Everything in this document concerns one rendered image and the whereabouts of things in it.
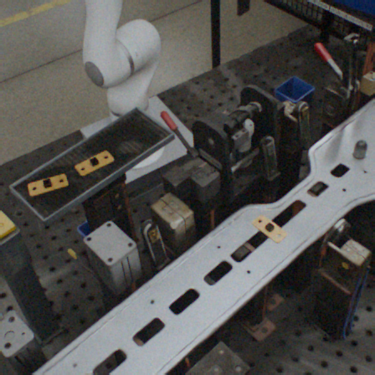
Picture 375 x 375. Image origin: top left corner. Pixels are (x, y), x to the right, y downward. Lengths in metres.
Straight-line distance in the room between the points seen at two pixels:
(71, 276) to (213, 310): 0.58
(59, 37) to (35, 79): 0.41
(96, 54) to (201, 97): 0.72
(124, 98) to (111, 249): 0.56
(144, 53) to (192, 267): 0.61
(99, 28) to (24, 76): 2.08
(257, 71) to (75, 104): 1.33
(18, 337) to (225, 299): 0.43
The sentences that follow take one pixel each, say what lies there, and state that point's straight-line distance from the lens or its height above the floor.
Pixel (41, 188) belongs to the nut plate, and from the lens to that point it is 1.33.
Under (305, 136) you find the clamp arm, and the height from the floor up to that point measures 1.01.
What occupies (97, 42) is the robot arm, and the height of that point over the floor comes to 1.24.
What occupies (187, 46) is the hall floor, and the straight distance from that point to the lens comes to 3.63.
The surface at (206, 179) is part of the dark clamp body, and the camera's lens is 1.40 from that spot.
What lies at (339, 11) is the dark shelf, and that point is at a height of 1.02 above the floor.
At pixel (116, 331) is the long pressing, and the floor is 1.00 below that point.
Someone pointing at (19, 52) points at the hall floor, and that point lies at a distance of 3.80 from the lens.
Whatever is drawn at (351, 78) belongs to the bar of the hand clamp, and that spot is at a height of 1.09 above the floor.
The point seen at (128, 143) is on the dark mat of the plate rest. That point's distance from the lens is 1.38.
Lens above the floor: 2.12
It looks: 49 degrees down
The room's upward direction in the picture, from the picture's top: 5 degrees counter-clockwise
